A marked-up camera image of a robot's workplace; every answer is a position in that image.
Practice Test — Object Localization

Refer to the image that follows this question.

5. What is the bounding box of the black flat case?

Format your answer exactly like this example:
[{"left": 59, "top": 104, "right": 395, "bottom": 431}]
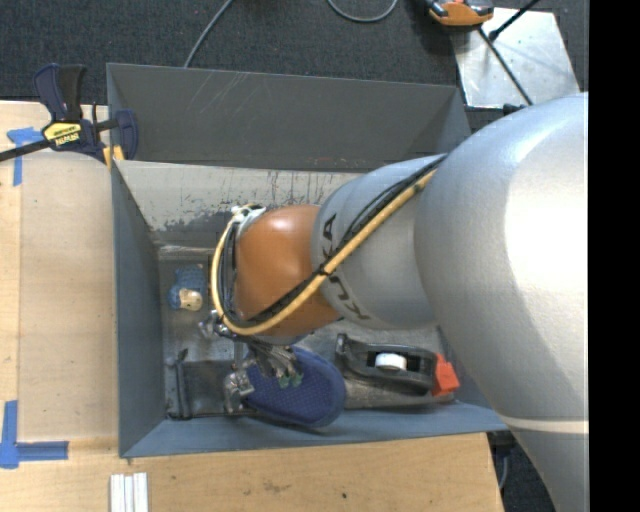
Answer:
[{"left": 166, "top": 348, "right": 237, "bottom": 420}]

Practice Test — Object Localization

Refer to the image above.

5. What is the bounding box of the blue oval slipper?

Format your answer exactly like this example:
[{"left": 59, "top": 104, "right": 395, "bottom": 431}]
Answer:
[{"left": 242, "top": 345, "right": 348, "bottom": 429}]

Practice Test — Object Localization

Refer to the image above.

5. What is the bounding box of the blue and beige toy figure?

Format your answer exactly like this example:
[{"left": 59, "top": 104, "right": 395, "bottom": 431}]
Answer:
[{"left": 166, "top": 263, "right": 209, "bottom": 312}]

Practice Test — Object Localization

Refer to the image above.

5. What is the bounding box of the black and orange tape dispenser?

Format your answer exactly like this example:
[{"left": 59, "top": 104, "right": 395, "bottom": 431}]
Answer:
[{"left": 334, "top": 332, "right": 461, "bottom": 399}]

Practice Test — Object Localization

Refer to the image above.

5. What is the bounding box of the pale wood board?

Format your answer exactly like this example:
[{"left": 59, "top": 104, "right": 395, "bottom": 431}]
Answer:
[{"left": 17, "top": 149, "right": 122, "bottom": 445}]

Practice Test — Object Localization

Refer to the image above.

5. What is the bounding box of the grey metal bin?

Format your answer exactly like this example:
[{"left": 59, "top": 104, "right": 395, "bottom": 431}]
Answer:
[{"left": 105, "top": 62, "right": 510, "bottom": 459}]

